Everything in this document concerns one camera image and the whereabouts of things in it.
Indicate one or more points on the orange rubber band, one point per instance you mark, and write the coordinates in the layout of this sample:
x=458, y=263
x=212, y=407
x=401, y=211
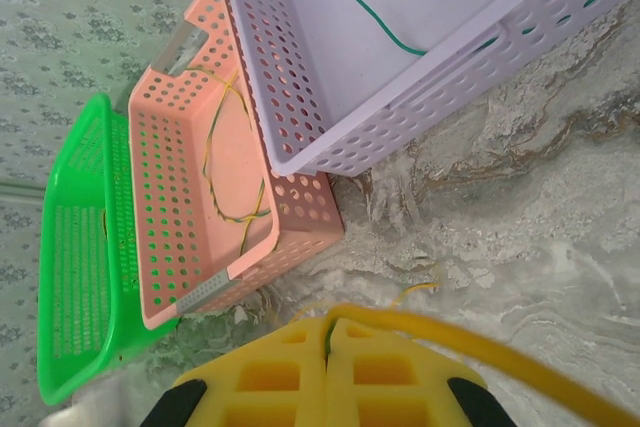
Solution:
x=105, y=224

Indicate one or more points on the green plastic basket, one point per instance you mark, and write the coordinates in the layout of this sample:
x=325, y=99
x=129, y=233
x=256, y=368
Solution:
x=75, y=272

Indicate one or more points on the pink plastic basket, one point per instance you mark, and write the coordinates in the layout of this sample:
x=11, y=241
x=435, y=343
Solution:
x=240, y=162

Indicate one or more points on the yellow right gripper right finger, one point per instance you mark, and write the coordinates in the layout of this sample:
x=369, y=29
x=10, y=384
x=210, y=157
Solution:
x=395, y=387

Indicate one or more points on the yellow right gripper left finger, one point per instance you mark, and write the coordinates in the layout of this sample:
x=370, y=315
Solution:
x=270, y=377

